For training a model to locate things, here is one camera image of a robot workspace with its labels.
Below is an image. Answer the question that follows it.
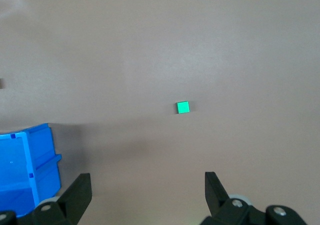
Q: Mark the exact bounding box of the green cube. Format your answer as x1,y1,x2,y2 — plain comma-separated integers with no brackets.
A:
175,100,192,115

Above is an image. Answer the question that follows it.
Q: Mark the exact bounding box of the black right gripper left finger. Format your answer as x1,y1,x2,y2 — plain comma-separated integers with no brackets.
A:
0,172,92,225

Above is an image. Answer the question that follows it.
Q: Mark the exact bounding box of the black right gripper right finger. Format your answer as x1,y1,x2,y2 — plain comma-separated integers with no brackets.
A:
199,171,309,225

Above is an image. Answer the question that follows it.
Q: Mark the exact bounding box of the blue plastic storage bin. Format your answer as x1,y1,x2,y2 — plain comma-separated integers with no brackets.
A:
0,123,63,220

